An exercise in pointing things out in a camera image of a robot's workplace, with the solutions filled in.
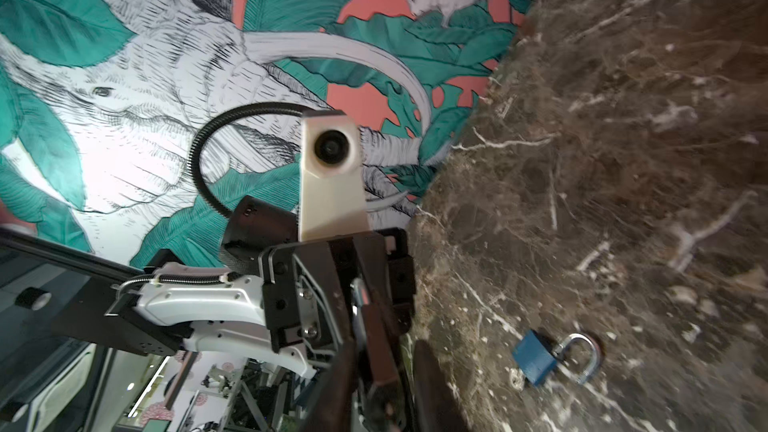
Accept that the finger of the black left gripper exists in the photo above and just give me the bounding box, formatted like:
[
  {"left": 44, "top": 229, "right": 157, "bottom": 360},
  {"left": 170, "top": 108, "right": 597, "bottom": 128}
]
[{"left": 350, "top": 278, "right": 403, "bottom": 432}]

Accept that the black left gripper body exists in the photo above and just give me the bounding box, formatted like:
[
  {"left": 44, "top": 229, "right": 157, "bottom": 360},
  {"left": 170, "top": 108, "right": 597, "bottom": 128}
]
[{"left": 220, "top": 196, "right": 416, "bottom": 354}]

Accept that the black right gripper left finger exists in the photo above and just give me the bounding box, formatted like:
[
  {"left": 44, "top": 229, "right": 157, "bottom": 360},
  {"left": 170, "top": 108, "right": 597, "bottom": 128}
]
[{"left": 299, "top": 338, "right": 359, "bottom": 432}]

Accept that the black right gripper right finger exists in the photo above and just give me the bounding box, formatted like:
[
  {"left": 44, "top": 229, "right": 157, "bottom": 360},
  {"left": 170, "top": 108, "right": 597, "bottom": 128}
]
[{"left": 412, "top": 340, "right": 470, "bottom": 432}]

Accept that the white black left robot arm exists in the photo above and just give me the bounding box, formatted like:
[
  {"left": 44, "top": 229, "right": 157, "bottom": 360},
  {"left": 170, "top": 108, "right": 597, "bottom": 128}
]
[{"left": 108, "top": 196, "right": 417, "bottom": 431}]

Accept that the blue padlock left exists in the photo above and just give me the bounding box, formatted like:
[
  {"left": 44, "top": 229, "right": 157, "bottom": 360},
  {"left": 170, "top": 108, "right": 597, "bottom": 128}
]
[{"left": 512, "top": 330, "right": 603, "bottom": 386}]

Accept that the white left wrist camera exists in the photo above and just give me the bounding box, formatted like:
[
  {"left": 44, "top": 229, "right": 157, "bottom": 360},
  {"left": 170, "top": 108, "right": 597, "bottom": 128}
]
[{"left": 299, "top": 110, "right": 371, "bottom": 242}]

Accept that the black corrugated left cable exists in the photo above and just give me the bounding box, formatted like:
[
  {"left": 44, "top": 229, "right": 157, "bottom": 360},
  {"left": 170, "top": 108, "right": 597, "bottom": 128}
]
[{"left": 188, "top": 101, "right": 316, "bottom": 218}]

